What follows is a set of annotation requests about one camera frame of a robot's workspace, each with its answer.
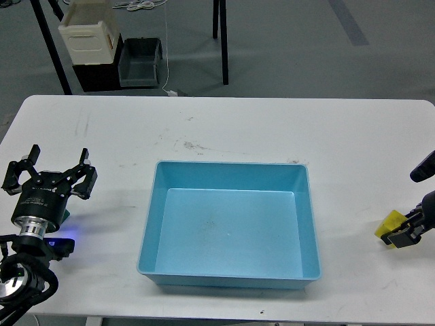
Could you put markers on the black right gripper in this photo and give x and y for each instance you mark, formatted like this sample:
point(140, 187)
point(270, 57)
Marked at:
point(421, 218)

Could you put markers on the cream plastic container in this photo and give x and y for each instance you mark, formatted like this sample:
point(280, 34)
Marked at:
point(90, 32)

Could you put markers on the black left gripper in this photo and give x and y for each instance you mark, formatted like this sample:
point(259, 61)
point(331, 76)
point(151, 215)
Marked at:
point(45, 195)

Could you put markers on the black frame leg right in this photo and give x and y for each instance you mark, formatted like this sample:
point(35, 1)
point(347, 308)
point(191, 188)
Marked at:
point(219, 31)

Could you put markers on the black frame leg left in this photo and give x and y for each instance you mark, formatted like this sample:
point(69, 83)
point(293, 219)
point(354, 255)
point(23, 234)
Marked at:
point(51, 47)

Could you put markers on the dark grey plastic bin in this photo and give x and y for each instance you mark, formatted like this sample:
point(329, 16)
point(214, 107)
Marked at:
point(139, 63)

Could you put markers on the light blue plastic box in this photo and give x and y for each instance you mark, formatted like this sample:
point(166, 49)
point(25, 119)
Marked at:
point(220, 224)

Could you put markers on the black crate under container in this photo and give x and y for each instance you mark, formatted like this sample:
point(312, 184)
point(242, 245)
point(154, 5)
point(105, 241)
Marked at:
point(102, 77)

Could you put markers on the yellow wooden block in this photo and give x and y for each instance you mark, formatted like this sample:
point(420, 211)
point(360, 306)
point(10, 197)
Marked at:
point(393, 220)

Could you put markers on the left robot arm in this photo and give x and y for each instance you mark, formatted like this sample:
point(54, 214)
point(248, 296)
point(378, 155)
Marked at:
point(26, 277)

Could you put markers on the black frame leg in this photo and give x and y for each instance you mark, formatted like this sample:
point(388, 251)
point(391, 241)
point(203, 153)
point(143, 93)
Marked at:
point(219, 31)
point(51, 47)

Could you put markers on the green wooden block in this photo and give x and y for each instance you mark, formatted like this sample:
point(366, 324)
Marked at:
point(65, 215)

